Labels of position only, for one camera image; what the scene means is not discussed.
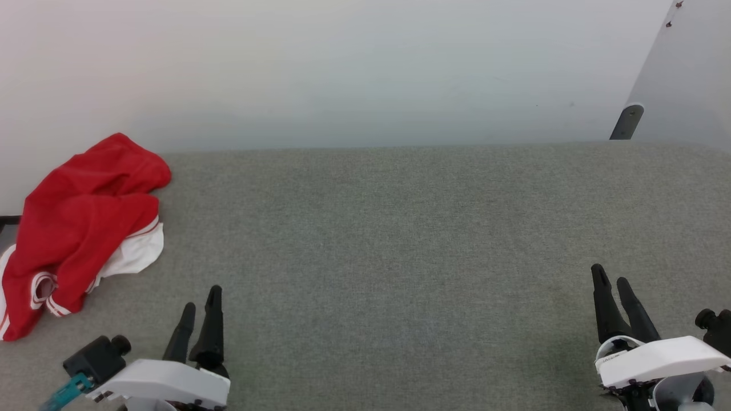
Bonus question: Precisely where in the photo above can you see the black framed floor fixture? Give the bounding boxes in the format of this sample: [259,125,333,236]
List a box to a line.
[0,215,22,252]

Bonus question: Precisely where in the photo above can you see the dark grey metal bracket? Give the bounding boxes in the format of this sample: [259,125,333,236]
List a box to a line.
[609,103,645,140]

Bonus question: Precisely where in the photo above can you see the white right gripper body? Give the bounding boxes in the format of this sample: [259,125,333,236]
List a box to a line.
[595,336,731,411]

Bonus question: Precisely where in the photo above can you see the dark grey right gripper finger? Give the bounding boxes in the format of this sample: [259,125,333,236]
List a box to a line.
[617,277,662,344]
[591,264,632,345]

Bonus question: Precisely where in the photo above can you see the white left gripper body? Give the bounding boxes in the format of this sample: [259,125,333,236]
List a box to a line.
[86,358,231,411]

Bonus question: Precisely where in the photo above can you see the red and white shirt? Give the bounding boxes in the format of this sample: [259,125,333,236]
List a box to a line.
[0,132,172,342]

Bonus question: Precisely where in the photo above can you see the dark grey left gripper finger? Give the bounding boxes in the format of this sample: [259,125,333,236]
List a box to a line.
[190,285,230,378]
[163,303,196,363]

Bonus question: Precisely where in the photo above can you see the teal cable connector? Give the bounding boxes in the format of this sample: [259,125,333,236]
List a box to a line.
[39,372,95,411]

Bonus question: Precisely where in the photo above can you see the white side panel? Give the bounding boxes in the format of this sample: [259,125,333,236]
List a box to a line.
[627,0,731,150]

